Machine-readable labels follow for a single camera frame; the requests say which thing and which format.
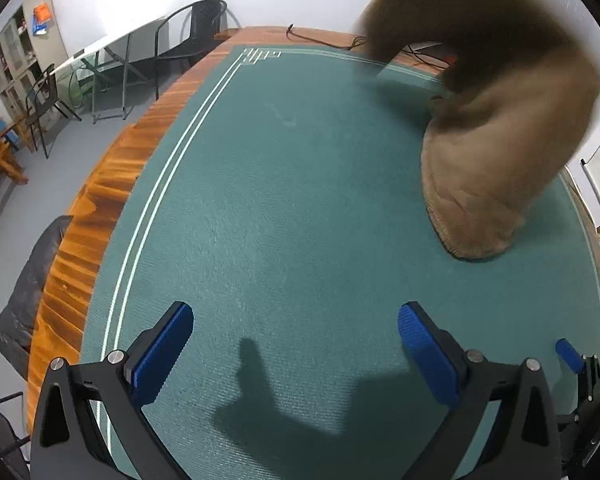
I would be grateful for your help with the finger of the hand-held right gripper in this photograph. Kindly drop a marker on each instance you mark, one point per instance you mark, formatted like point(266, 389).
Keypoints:
point(569, 356)

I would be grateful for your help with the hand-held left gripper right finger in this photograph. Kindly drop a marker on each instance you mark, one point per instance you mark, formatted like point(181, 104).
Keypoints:
point(427, 355)

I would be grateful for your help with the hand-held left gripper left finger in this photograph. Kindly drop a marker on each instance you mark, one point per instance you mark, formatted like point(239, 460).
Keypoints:
point(162, 355)

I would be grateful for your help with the brown fleece cloth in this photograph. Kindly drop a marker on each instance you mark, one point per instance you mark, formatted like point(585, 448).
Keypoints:
point(505, 135)

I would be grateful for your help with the black plastic bag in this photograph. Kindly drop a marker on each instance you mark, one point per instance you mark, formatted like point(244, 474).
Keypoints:
point(25, 300)

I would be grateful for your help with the black mesh chair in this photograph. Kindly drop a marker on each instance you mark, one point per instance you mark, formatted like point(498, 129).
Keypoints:
point(0, 430)

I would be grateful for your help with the green table mat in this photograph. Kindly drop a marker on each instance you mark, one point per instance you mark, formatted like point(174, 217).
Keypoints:
point(280, 210)

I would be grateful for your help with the wooden chair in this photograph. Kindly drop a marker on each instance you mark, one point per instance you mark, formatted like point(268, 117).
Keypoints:
point(0, 155)

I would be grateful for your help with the black folding chair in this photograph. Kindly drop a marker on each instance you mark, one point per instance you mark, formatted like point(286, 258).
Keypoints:
point(42, 95)

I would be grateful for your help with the beige storage cabinet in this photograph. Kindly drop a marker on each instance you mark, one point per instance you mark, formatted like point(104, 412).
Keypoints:
point(45, 45)

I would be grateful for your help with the black metal armchair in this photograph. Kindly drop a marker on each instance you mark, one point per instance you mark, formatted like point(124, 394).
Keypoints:
point(205, 20)

